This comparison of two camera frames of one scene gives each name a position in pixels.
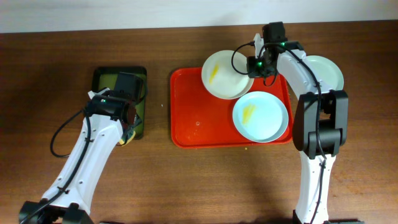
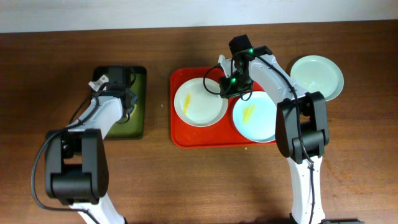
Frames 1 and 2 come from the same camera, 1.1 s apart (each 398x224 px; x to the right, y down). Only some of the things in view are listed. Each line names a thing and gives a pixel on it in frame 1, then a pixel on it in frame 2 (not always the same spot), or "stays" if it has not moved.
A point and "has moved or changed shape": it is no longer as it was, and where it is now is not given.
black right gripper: x=252 y=70 -> x=226 y=92
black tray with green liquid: x=105 y=78 stays
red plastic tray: x=201 y=119 stays
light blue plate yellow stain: x=260 y=116 stays
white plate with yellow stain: x=225 y=74 has moved or changed shape
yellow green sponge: x=128 y=139 has moved or changed shape
